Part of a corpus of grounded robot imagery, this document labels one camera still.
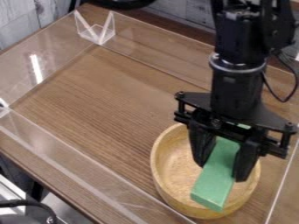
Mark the clear acrylic enclosure wall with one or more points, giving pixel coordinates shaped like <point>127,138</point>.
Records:
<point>86,106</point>

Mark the green rectangular block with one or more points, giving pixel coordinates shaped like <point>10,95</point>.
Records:
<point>214,184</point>

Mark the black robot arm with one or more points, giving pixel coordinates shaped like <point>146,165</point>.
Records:
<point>253,31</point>

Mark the light wooden bowl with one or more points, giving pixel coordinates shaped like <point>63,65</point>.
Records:
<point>176,172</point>

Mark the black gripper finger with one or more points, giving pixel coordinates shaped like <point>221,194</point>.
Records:
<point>246,160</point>
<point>204,141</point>

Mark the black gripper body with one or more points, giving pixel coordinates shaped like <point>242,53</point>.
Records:
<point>232,111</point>

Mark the black metal bracket with bolt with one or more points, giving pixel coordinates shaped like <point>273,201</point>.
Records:
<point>42,213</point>

